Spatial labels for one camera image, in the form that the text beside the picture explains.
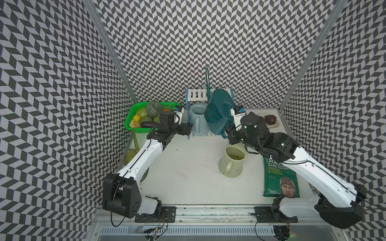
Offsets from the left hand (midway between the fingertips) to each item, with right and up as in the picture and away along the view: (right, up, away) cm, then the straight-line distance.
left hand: (184, 123), depth 83 cm
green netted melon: (-24, +10, +20) cm, 33 cm away
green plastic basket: (-41, +7, +23) cm, 48 cm away
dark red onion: (+59, +2, +22) cm, 63 cm away
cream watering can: (+24, -20, -13) cm, 33 cm away
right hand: (+22, -3, -17) cm, 28 cm away
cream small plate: (+62, -2, +21) cm, 65 cm away
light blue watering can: (+9, -2, +9) cm, 12 cm away
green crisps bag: (+51, -30, -4) cm, 59 cm away
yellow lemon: (-35, +3, +19) cm, 40 cm away
